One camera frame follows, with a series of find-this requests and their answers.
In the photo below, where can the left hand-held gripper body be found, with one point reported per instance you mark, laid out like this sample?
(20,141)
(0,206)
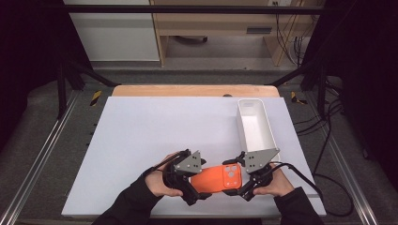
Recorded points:
(187,164)

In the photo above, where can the yellow black tape strip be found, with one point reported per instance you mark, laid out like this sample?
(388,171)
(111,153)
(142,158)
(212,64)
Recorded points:
(295,97)
(96,97)

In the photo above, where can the black metal frame strut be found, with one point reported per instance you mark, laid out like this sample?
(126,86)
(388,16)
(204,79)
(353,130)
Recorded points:
(313,75)
(72,75)

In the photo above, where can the black horizontal frame bar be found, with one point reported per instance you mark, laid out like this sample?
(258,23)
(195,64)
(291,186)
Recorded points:
(187,9)

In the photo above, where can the person's left hand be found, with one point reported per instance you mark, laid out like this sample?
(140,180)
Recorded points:
(156,182)

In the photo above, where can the white cabinet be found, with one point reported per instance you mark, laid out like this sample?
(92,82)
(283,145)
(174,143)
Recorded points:
(115,34)

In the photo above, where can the white plastic bin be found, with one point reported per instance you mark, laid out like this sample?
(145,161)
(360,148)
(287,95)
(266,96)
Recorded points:
(255,128)

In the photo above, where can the wooden desk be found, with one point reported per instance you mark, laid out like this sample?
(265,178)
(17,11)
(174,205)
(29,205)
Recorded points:
(219,22)

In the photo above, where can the wooden table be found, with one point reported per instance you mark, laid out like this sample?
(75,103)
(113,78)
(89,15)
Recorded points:
(187,90)

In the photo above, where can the orange phone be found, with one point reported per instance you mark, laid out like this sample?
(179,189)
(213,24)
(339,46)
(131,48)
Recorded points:
(212,179)

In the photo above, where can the white table board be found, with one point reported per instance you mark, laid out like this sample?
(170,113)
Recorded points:
(140,131)

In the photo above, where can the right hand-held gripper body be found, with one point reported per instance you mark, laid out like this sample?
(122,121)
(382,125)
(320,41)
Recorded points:
(258,159)

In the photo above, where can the person's right hand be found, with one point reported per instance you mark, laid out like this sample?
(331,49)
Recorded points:
(278,184)

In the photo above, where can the aluminium floor rail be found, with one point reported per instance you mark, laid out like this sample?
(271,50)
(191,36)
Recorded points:
(40,153)
(350,175)

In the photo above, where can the black curtain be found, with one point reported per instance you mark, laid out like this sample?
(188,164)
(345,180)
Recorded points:
(28,47)
(369,62)

